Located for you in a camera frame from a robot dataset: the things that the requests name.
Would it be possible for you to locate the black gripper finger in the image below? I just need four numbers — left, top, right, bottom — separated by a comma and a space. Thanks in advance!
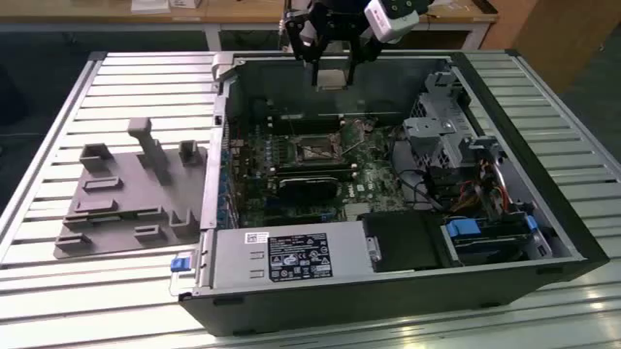
346, 31, 385, 89
285, 16, 325, 87

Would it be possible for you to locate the silver CPU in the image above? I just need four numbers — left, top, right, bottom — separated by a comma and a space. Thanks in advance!
314, 68, 350, 92

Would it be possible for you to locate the CPU socket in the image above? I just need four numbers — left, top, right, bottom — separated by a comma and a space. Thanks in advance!
289, 133, 345, 164

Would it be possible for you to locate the black RAM stick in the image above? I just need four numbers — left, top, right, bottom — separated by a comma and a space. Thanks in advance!
280, 162, 352, 170

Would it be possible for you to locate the metal drive cage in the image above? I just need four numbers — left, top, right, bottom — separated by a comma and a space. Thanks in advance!
402, 72, 501, 168

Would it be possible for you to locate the green motherboard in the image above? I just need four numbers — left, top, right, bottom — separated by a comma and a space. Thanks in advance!
228, 119, 439, 228

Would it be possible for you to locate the black graphics card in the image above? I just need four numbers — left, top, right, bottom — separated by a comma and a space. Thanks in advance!
276, 176, 340, 201

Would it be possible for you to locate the white box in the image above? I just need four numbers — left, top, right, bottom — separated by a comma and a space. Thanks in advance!
130, 0, 171, 15

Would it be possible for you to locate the wooden cabinet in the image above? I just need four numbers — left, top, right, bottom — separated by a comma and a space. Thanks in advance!
483, 0, 621, 94

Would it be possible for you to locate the wooden desk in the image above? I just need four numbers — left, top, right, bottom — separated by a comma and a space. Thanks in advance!
0, 0, 501, 52

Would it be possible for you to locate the black drive box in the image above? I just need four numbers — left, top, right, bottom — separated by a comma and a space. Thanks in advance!
361, 212, 457, 273

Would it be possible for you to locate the hard disk in blue carrier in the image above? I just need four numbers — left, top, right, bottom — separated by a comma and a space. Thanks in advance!
441, 214, 555, 266

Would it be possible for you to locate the grey parts rack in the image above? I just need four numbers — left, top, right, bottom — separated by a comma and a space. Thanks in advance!
53, 118, 210, 260

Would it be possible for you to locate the silver power supply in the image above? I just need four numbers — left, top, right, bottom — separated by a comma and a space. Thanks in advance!
207, 221, 378, 290

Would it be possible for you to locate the black open PC case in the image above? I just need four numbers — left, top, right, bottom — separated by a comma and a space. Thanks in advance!
177, 49, 612, 337

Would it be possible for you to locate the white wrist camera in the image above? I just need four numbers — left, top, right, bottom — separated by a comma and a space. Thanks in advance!
364, 0, 422, 45

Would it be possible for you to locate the black looped wire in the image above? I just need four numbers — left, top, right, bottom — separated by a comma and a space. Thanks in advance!
396, 169, 451, 214

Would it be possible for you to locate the coloured wire bundle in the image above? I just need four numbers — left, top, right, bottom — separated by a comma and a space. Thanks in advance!
453, 158, 513, 221

